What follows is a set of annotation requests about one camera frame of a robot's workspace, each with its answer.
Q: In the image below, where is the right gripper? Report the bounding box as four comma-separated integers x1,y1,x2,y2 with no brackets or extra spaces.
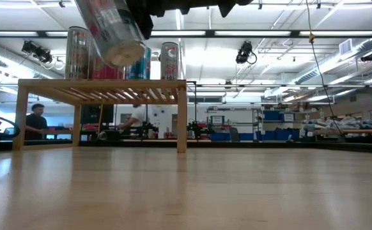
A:
127,0,254,41

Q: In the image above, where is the blue silver Red Bull can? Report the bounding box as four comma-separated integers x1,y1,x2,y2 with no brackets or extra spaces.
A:
125,47,152,81
75,0,147,68

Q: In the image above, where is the Spindrift raspberry lime can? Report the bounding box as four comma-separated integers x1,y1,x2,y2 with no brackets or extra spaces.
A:
89,56,126,81

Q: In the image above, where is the black-lidded white yellow can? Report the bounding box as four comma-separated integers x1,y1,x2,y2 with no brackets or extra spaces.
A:
65,26,93,81

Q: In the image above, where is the wooden slatted shelf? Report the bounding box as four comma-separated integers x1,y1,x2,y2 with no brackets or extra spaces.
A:
12,79,188,153

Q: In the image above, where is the person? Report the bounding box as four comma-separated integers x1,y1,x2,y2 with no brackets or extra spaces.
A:
25,103,49,141
121,103,148,130

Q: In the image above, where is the thin black stand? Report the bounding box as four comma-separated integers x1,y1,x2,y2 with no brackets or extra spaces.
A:
185,80,198,124

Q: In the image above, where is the black monitor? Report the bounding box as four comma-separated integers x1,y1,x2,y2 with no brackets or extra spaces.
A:
81,103,115,125

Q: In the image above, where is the black office chair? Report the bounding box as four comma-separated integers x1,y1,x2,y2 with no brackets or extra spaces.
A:
229,126,241,143

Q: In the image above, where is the rack with blue bins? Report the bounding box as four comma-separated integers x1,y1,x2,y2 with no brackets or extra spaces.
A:
252,103,302,142

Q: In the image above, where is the white ceiling vent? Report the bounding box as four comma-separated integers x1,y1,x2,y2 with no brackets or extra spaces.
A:
338,38,354,56

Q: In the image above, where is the pile of clear plastic bags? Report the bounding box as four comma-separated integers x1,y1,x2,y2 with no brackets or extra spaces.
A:
302,116,372,130

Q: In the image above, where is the long wooden workbench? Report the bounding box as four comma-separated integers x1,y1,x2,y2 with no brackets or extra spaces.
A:
313,128,372,144

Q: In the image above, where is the black curved cable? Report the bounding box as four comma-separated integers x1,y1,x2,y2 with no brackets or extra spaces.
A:
0,110,20,141

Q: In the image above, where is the yellow black hanging cable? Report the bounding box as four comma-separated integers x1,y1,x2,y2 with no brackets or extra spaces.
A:
306,0,339,129

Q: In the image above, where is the silver ceiling air duct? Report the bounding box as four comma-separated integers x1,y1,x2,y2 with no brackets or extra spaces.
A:
294,38,372,86

